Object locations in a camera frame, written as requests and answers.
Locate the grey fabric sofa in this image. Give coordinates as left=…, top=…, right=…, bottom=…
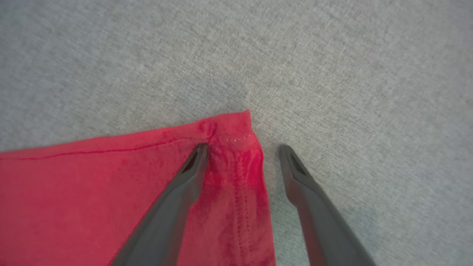
left=0, top=0, right=473, bottom=266

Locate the red and white garment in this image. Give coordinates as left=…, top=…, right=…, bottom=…
left=0, top=109, right=276, bottom=266

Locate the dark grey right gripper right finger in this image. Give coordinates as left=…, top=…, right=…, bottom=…
left=278, top=144, right=377, bottom=266

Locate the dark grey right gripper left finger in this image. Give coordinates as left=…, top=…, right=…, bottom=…
left=109, top=143, right=210, bottom=266

